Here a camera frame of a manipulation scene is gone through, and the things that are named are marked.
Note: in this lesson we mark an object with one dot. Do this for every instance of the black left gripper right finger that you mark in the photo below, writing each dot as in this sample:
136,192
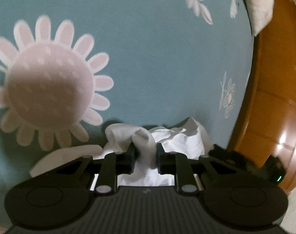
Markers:
182,168

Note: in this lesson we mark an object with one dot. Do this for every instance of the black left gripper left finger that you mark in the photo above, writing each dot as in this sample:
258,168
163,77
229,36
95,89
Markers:
108,169

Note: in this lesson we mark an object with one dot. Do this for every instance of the white long sleeve shirt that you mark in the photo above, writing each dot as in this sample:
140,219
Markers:
191,139

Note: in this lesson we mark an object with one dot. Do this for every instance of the wooden headboard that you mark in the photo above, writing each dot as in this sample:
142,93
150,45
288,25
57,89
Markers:
266,125

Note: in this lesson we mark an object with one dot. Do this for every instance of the teal floral bed sheet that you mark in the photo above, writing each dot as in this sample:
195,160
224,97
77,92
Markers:
71,68

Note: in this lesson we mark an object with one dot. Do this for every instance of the pink floral folded quilt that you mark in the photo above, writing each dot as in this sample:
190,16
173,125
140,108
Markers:
260,13

